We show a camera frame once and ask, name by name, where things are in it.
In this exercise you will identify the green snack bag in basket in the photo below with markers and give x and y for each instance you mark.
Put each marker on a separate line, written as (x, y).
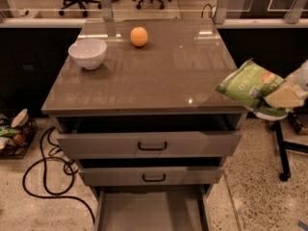
(8, 131)

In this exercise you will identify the middle grey drawer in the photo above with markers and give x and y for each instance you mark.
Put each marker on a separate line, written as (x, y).
(149, 171)

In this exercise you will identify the white ceramic bowl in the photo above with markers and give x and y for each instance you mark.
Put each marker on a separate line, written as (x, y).
(88, 53)

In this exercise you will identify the top grey drawer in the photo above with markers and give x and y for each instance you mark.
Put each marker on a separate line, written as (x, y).
(179, 144)

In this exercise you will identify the grey drawer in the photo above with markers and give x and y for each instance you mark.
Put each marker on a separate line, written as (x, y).
(149, 171)
(165, 208)
(179, 144)

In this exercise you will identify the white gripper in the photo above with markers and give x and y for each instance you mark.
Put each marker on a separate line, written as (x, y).
(302, 76)

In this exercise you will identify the orange fruit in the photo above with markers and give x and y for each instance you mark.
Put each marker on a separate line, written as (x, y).
(139, 37)

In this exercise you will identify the white bowl in basket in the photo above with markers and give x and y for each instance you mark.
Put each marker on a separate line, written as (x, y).
(20, 119)

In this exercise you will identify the green jalapeno chip bag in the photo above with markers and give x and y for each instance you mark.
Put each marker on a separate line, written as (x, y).
(249, 85)

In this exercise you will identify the grey drawer cabinet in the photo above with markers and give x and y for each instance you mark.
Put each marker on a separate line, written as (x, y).
(168, 85)

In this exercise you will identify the black wire basket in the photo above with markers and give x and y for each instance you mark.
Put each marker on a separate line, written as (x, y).
(16, 146)

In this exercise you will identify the bottom grey drawer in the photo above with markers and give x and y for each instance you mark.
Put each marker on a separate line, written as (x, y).
(165, 208)

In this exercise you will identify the black rolling stand base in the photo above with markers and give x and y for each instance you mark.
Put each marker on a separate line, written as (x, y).
(283, 146)

